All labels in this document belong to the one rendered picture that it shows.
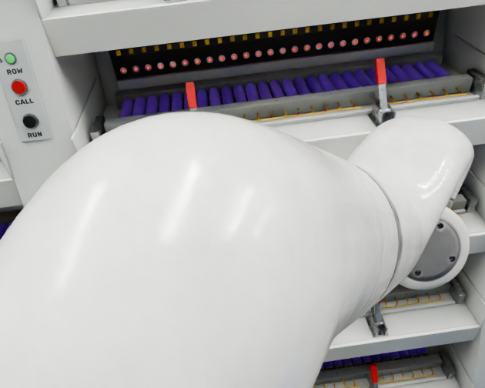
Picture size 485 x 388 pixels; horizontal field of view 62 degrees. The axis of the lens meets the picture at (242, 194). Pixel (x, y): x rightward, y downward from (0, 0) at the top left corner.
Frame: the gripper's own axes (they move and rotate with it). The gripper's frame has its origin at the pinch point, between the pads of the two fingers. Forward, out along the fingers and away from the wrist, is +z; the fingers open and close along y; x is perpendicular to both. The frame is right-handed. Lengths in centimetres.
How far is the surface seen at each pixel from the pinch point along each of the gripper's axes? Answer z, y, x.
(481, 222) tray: -3.2, -22.2, 7.4
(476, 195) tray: -0.9, -22.8, 3.3
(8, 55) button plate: -15, 42, -25
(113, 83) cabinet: 6.5, 35.9, -22.7
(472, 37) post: -0.4, -22.9, -22.2
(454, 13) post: 4.2, -22.8, -27.0
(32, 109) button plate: -13.4, 41.3, -18.2
